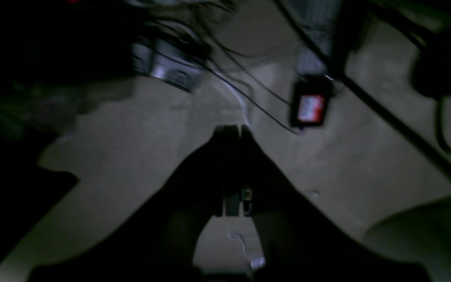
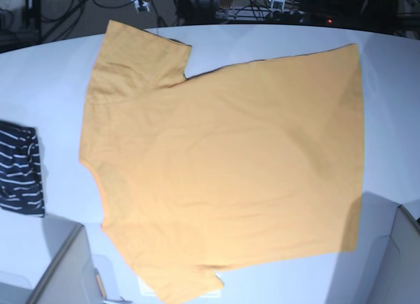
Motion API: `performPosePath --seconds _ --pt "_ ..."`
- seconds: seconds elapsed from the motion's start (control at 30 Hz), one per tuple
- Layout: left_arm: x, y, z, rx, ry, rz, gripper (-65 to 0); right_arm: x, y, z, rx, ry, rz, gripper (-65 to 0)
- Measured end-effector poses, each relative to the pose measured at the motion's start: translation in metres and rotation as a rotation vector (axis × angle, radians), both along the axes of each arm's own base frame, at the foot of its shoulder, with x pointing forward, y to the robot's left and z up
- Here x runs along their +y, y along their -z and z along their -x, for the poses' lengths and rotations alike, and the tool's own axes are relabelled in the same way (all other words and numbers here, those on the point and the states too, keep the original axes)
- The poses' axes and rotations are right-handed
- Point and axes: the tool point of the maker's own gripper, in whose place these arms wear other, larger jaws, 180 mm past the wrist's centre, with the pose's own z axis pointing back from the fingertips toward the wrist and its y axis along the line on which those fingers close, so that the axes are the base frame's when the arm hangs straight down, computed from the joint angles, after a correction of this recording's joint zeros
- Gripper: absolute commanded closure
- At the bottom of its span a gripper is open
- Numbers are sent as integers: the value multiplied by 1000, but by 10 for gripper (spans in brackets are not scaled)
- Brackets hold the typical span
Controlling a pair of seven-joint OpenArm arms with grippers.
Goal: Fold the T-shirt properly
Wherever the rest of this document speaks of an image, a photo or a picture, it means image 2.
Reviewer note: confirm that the navy white striped shirt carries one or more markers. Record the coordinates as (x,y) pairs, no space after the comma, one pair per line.
(21,180)

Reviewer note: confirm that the black power strip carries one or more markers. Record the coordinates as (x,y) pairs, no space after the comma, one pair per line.
(263,16)

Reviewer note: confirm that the grey bin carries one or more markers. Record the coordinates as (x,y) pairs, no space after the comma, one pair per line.
(34,272)
(383,268)

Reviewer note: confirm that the white paper label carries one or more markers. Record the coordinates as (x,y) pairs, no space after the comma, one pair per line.
(145,290)

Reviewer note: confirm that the right grey bin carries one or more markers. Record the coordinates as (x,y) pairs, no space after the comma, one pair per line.
(383,268)

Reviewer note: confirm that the orange T-shirt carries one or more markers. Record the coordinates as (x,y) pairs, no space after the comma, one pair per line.
(248,164)

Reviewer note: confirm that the left grey bin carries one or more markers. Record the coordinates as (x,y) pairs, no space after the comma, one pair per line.
(34,272)

